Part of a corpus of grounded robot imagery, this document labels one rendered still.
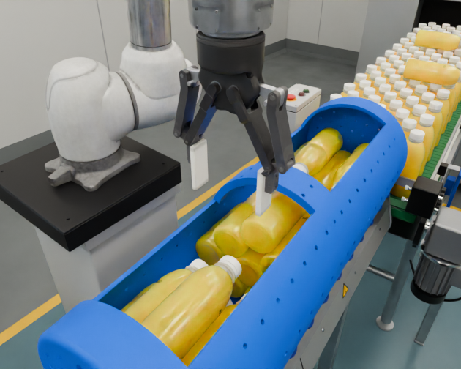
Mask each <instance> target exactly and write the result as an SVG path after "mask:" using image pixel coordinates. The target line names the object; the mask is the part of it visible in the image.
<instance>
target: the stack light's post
mask: <svg viewBox="0 0 461 369"><path fill-rule="evenodd" d="M442 303H443V302H442ZM442 303H440V304H436V305H433V304H430V306H429V307H428V309H427V312H426V314H425V317H424V319H423V322H422V323H421V326H420V328H419V331H418V333H417V335H416V338H415V340H414V342H416V343H418V344H420V345H422V346H423V345H424V342H425V340H426V339H427V336H428V334H429V332H430V329H431V327H432V325H433V323H434V320H435V318H436V316H437V314H438V311H439V310H440V308H441V305H442Z"/></svg>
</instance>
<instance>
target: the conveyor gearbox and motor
mask: <svg viewBox="0 0 461 369"><path fill-rule="evenodd" d="M424 232H425V233H426V236H425V238H423V240H422V241H421V244H420V248H421V256H420V259H419V262H418V264H417V266H416V270H414V268H413V263H412V260H409V261H410V265H411V269H412V272H413V275H414V277H413V279H412V282H411V291H412V293H413V295H414V296H415V297H416V298H418V299H420V300H421V301H422V302H426V303H428V304H433V305H436V304H440V303H442V302H443V301H444V302H456V301H460V300H461V297H459V298H457V299H445V297H446V295H447V293H448V291H449V290H450V288H451V286H455V287H457V288H460V289H461V212H460V211H457V210H455V209H451V208H448V207H446V206H441V207H440V209H439V210H438V211H437V213H436V215H433V217H432V220H431V221H429V220H428V221H427V224H426V226H425V228H424Z"/></svg>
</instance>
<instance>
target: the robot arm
mask: <svg viewBox="0 0 461 369"><path fill-rule="evenodd" d="M126 3H127V17H128V24H129V30H130V42H129V43H128V44H127V46H126V47H125V49H124V50H123V52H122V58H121V64H120V70H119V71H116V72H108V68H107V67H106V66H105V65H103V64H101V63H100V62H98V61H96V60H93V59H89V58H85V57H75V58H70V59H65V60H63V61H60V62H58V63H57V64H55V65H54V66H53V68H52V70H51V71H50V73H49V75H48V79H47V83H46V88H45V105H46V110H47V115H48V121H49V124H50V129H51V132H52V134H53V138H54V141H55V142H56V145H57V147H58V151H59V156H60V157H58V158H56V159H55V160H51V161H49V162H47V163H46V164H45V170H46V171H47V172H51V173H52V174H51V175H50V176H49V177H48V181H49V183H51V185H52V186H54V187H56V186H58V185H62V184H64V183H66V182H69V181H72V182H75V183H77V184H79V185H81V186H82V187H84V189H85V190H87V191H89V192H91V191H95V190H97V189H98V188H99V187H100V186H101V185H102V184H103V183H104V182H106V181H108V180H109V179H111V178H112V177H114V176H115V175H117V174H118V173H120V172H121V171H123V170H124V169H126V168H128V167H129V166H131V165H133V164H135V163H138V162H140V155H139V154H138V153H136V152H129V151H127V150H125V149H123V148H122V147H121V142H120V139H122V138H123V137H124V136H126V135H127V134H129V133H130V132H132V131H133V130H139V129H144V128H148V127H153V126H156V125H159V124H163V123H166V122H169V121H171V120H174V119H176V120H175V124H174V129H173V134H174V136H175V137H176V138H182V139H183V140H184V143H185V144H186V145H187V160H188V163H189V164H191V172H192V188H193V190H197V189H198V188H200V187H201V186H203V185H204V184H205V183H207V182H208V160H207V140H206V139H204V138H203V139H201V138H202V137H204V136H203V134H204V132H205V131H206V128H207V127H208V125H209V123H210V121H211V119H212V118H213V116H214V114H215V112H216V111H217V110H221V111H228V112H230V113H232V114H236V115H237V116H238V119H239V121H240V122H241V123H242V124H244V126H245V128H246V130H247V133H248V135H249V137H250V140H251V141H252V145H253V146H254V148H255V151H256V153H257V156H258V158H259V160H260V162H261V165H262V168H260V169H259V170H258V177H257V193H256V209H255V214H256V215H257V216H259V217H260V216H261V215H262V214H263V213H264V212H265V211H266V210H267V209H268V208H269V207H270V206H271V194H272V193H273V192H274V191H275V190H276V189H277V187H278V182H279V173H281V174H285V173H286V172H287V171H288V170H289V169H290V168H291V167H292V166H293V165H294V164H295V163H296V161H295V156H294V151H293V144H292V139H291V132H290V127H289V122H288V115H287V110H286V102H287V97H288V89H287V87H286V86H279V87H278V88H276V87H273V86H270V85H266V84H265V82H264V79H263V76H262V69H263V63H264V52H265V36H266V35H265V33H264V32H263V30H266V29H267V28H269V27H270V26H271V25H272V22H273V10H274V0H188V13H189V22H190V25H191V27H193V28H194V29H197V30H198V33H197V34H196V43H197V59H198V64H199V65H200V69H198V67H197V66H195V65H193V64H192V63H191V62H190V61H189V60H187V59H185V58H184V55H183V52H182V50H181V48H180V47H179V46H178V45H177V44H176V43H175V42H174V41H173V40H172V37H171V20H170V0H126ZM202 87H203V89H204V90H205V92H206V93H205V95H204V97H203V99H202V101H201V103H200V105H199V107H200V108H199V110H198V112H197V114H196V116H195V118H194V114H195V107H196V104H197V103H198V101H199V99H200V95H201V91H202ZM260 96H262V97H263V100H264V102H263V105H264V106H266V116H267V120H268V124H269V129H268V127H267V125H266V123H265V120H264V118H263V115H262V113H263V109H262V107H261V104H260V102H259V99H258V98H259V97H260ZM249 108H251V111H250V112H248V113H247V110H248V109H249ZM193 118H194V120H193ZM269 131H270V132H269ZM200 139H201V140H200Z"/></svg>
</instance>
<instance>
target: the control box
mask: <svg viewBox="0 0 461 369"><path fill-rule="evenodd" d="M303 89H309V92H308V93H305V95H304V96H300V95H299V92H302V91H303ZM291 93H292V94H294V95H295V96H296V98H295V99H293V100H288V99H287V102H286V110H287V115H288V122H289V127H290V132H291V133H293V132H295V131H296V130H297V129H298V128H300V126H301V125H302V123H303V122H304V120H305V119H306V118H307V117H308V116H309V115H310V114H311V113H313V112H314V111H315V110H317V109H318V108H319V104H320V98H321V89H319V88H315V87H311V86H305V85H302V84H298V83H297V84H295V85H294V86H292V87H290V88H289V89H288V94H291Z"/></svg>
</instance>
